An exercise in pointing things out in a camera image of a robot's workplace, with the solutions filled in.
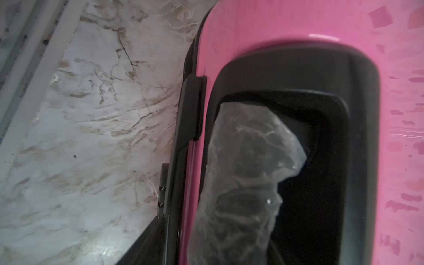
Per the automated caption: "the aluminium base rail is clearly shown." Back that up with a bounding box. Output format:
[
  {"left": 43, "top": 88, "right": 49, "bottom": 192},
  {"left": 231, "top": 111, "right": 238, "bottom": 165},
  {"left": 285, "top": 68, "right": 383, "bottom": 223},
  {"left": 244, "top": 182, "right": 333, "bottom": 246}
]
[{"left": 0, "top": 0, "right": 88, "bottom": 145}]

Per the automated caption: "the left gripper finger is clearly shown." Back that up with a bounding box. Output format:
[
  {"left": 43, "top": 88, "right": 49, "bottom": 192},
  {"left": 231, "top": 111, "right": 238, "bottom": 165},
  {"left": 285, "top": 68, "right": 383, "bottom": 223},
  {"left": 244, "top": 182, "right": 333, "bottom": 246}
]
[{"left": 116, "top": 215, "right": 165, "bottom": 265}]

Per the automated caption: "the pink hard-shell suitcase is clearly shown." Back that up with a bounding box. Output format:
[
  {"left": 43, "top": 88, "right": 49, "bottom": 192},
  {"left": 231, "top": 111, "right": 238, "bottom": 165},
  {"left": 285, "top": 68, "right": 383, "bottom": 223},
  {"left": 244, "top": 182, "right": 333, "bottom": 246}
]
[{"left": 145, "top": 0, "right": 424, "bottom": 265}]

